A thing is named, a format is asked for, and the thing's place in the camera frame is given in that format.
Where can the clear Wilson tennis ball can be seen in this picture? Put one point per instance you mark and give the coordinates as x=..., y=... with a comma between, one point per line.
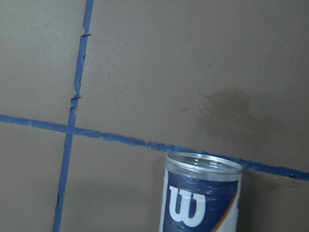
x=200, y=194

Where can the brown paper table cover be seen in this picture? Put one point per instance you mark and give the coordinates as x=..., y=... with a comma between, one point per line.
x=102, y=90

